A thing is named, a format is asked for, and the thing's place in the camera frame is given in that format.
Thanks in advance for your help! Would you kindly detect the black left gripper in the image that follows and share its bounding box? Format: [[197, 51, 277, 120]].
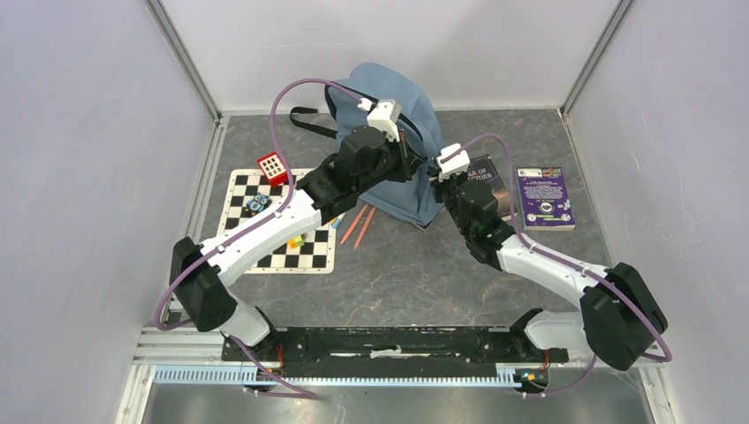
[[355, 129, 426, 195]]

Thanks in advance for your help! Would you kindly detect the dark tale of cities book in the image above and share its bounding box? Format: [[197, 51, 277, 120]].
[[466, 155, 513, 222]]

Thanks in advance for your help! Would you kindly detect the blue student backpack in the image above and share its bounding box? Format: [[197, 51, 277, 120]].
[[290, 62, 445, 223]]

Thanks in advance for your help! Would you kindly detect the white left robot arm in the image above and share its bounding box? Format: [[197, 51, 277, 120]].
[[168, 125, 427, 360]]

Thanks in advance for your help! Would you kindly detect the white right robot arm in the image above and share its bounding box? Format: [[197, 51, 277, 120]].
[[429, 169, 673, 371]]

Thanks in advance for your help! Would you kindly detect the orange pencil left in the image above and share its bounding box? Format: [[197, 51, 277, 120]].
[[340, 204, 369, 245]]

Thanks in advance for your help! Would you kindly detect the orange pencil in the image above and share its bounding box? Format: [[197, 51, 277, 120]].
[[340, 204, 369, 245], [353, 205, 376, 250]]

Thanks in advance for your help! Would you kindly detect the dark book under backpack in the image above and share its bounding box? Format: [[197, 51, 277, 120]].
[[412, 211, 442, 231]]

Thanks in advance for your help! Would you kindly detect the orange pencil right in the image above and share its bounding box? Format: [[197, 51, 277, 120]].
[[353, 205, 376, 250]]

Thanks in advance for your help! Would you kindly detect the purple paperback book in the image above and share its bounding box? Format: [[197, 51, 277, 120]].
[[516, 166, 576, 231]]

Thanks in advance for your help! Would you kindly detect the red white toy block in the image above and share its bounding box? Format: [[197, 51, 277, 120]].
[[256, 152, 289, 187]]

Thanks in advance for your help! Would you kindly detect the blue owl toy figure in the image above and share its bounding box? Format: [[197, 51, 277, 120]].
[[242, 193, 272, 217]]

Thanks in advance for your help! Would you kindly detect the black white chessboard mat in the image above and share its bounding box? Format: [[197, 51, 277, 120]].
[[216, 169, 337, 275]]

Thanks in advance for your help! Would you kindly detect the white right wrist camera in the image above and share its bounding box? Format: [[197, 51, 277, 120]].
[[435, 143, 470, 182]]

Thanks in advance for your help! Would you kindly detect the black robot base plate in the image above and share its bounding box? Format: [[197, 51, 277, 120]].
[[250, 326, 569, 378]]

